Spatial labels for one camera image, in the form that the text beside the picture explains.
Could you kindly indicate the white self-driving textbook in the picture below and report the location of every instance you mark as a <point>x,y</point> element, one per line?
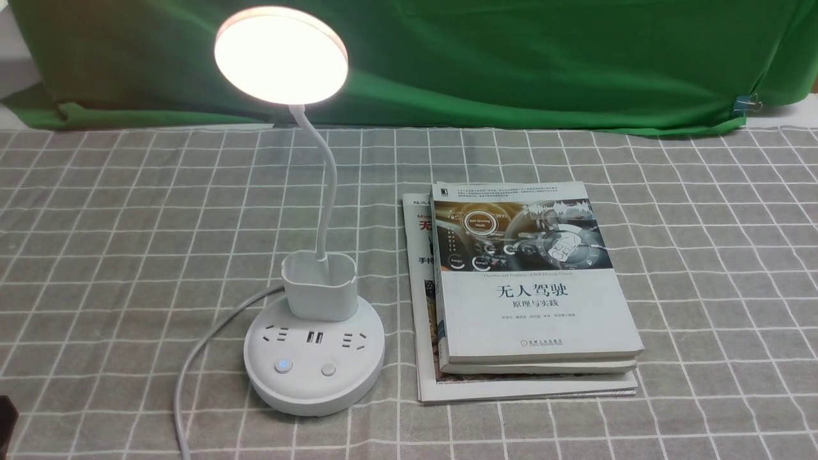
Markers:
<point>525,283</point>

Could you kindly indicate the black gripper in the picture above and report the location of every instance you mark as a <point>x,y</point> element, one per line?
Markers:
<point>9,417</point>

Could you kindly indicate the white desk lamp with sockets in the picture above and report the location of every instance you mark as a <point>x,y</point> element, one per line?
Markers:
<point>320,347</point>

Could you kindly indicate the blue binder clip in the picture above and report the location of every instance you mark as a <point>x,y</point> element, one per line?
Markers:
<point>745,105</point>

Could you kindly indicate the thin magazine under book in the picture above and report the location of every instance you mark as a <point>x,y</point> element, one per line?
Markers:
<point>435,387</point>

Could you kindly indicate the grey checked tablecloth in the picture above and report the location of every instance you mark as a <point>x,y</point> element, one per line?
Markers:
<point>119,250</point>

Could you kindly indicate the green backdrop cloth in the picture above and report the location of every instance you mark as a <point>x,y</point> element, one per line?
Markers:
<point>638,67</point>

